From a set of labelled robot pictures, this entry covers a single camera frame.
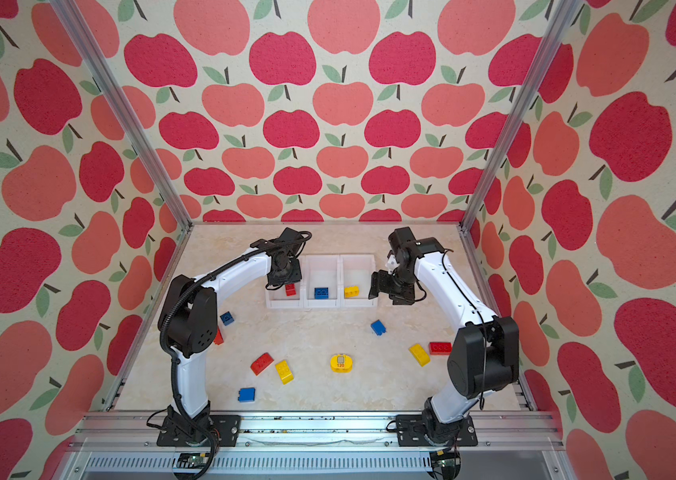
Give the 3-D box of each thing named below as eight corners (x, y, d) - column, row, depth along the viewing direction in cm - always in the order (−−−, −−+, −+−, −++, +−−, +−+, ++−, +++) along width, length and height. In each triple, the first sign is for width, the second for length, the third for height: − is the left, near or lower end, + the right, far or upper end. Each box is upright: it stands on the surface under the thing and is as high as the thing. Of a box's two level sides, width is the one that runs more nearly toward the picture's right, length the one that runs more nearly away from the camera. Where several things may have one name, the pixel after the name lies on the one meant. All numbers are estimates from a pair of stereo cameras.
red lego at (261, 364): (250, 369, 87) (248, 366, 85) (268, 353, 90) (267, 350, 88) (256, 377, 85) (255, 375, 83) (275, 360, 88) (274, 358, 86)
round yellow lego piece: (330, 373, 86) (330, 369, 83) (330, 358, 88) (330, 354, 86) (352, 373, 86) (352, 369, 83) (351, 358, 88) (352, 354, 86)
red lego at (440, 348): (429, 354, 90) (432, 350, 87) (428, 346, 91) (430, 342, 89) (450, 354, 90) (453, 350, 87) (448, 346, 91) (451, 342, 89)
